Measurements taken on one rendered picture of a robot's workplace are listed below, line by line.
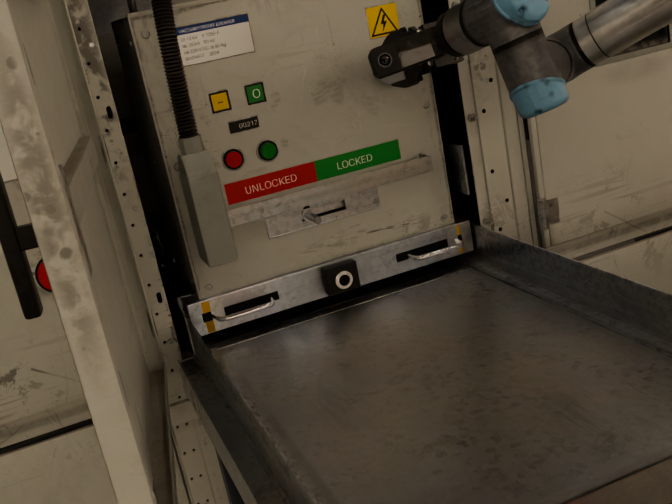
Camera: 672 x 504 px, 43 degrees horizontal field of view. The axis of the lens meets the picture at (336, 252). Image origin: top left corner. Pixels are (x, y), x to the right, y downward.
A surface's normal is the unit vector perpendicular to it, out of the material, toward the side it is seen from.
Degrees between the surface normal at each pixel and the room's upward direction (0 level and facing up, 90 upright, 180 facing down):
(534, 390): 0
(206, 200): 90
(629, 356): 0
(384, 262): 90
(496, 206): 90
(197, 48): 90
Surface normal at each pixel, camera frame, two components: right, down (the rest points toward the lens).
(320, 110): 0.36, 0.21
